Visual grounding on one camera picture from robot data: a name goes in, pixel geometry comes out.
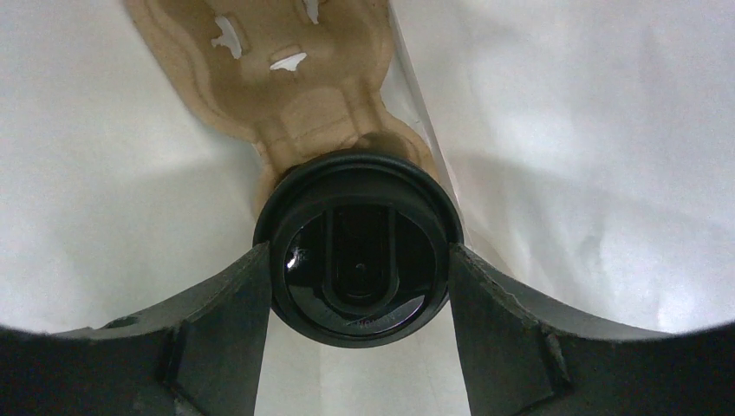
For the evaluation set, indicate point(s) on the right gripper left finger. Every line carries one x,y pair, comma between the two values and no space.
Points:
199,352

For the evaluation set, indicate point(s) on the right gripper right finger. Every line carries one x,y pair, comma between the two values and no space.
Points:
525,353

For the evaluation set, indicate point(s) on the light blue paper bag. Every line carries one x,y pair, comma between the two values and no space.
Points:
588,147

